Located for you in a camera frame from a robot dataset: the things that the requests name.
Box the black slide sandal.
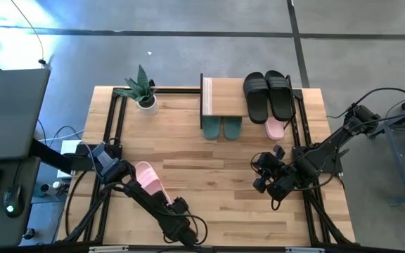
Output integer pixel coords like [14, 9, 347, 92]
[264, 70, 294, 122]
[243, 72, 270, 125]

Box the pink slide sandal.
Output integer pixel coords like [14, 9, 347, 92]
[134, 161, 174, 205]
[264, 117, 285, 141]

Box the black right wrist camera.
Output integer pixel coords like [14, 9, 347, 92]
[272, 144, 286, 160]

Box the wooden shelf black frame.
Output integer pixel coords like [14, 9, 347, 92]
[198, 72, 297, 130]

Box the black computer mouse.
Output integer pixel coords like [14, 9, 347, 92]
[3, 185, 24, 218]

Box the green slide sandal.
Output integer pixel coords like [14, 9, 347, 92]
[222, 115, 243, 141]
[202, 115, 222, 141]

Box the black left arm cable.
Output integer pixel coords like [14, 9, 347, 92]
[162, 210, 209, 245]

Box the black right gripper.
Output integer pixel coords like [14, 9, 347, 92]
[250, 153, 304, 201]

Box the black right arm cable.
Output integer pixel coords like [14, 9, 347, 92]
[327, 86, 405, 120]

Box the snake plant in white pot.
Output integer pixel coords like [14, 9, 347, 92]
[113, 64, 159, 117]

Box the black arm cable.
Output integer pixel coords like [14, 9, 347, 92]
[327, 86, 405, 120]
[162, 210, 209, 245]

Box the black aluminium table frame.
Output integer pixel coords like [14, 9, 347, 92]
[56, 73, 356, 247]

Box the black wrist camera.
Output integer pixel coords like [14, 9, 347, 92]
[172, 197, 188, 214]
[272, 144, 286, 160]

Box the thin hanging cable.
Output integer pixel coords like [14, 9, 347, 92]
[11, 0, 47, 67]

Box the white power box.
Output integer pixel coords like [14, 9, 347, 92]
[57, 139, 82, 179]

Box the black desk bracket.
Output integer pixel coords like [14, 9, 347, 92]
[30, 138, 80, 175]

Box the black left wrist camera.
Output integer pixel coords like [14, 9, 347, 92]
[172, 197, 188, 214]

